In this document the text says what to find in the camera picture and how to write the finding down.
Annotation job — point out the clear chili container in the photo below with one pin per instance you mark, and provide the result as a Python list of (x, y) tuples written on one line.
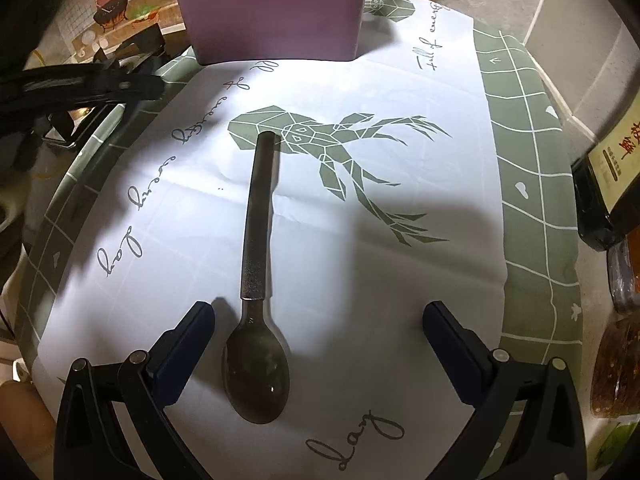
[(617, 370), (625, 280)]

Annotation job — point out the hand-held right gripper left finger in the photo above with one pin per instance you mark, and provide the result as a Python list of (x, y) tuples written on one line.
[(181, 357)]

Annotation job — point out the black gas stove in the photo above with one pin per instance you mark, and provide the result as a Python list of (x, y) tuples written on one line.
[(140, 42)]

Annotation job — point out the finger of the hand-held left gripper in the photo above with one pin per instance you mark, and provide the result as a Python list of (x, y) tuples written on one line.
[(75, 85)]

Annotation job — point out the dark sauce bottle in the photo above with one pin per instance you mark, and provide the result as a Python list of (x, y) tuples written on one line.
[(607, 185)]

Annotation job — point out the green packet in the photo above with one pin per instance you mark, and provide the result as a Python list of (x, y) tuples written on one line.
[(620, 447)]

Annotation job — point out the cartoon wall poster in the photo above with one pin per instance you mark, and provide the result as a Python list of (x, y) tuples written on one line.
[(110, 0)]

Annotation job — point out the purple plastic utensil holder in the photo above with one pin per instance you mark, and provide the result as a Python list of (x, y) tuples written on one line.
[(275, 20)]

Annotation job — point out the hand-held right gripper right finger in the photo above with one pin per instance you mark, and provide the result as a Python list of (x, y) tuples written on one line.
[(454, 357)]

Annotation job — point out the printed green white tablecloth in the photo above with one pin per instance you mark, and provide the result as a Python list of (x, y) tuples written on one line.
[(400, 285)]

